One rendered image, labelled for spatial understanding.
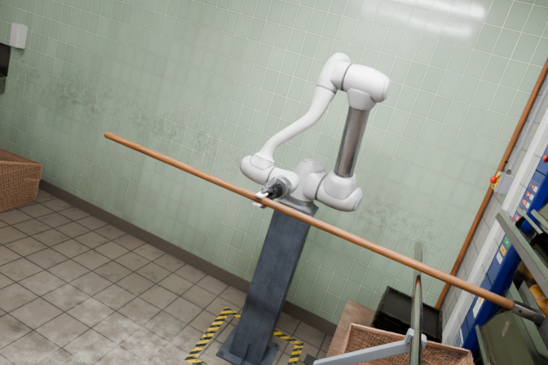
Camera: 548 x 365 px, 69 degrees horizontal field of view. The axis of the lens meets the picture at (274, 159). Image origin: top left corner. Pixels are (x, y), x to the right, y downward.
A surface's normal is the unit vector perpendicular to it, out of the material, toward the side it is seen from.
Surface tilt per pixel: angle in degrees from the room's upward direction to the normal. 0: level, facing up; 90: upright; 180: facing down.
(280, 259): 90
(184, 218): 90
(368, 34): 90
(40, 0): 90
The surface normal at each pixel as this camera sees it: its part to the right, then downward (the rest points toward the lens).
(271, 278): -0.28, 0.15
